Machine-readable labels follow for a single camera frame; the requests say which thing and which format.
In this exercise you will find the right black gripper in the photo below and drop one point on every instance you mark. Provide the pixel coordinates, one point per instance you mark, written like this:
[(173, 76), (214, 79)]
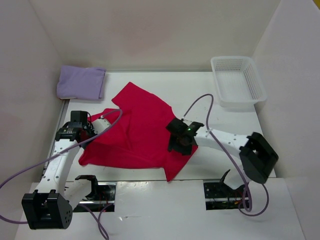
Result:
[(185, 150)]

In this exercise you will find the lavender t shirt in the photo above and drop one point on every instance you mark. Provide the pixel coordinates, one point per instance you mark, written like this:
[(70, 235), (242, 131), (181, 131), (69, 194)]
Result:
[(84, 83)]

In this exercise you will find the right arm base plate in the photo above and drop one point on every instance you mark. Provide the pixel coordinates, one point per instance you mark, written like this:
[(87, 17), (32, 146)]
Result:
[(219, 196)]

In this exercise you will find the white laundry basket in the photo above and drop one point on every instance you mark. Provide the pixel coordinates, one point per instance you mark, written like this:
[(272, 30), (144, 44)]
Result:
[(238, 83)]

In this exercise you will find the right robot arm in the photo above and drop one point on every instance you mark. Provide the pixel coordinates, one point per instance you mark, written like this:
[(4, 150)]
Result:
[(257, 156)]

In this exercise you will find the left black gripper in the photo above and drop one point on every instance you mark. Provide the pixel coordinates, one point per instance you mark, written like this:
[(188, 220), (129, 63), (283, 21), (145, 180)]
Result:
[(90, 128)]

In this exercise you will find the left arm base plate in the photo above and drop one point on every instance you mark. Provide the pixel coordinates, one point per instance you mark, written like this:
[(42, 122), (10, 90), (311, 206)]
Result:
[(103, 196)]

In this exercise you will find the pink t shirt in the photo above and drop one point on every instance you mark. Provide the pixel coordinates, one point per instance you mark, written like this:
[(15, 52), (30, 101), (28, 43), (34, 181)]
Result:
[(138, 139)]

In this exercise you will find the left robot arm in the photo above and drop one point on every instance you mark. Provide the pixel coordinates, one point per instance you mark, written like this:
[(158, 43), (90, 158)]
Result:
[(51, 204)]

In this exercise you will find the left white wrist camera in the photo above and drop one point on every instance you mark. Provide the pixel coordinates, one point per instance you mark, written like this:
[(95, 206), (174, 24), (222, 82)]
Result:
[(100, 125)]

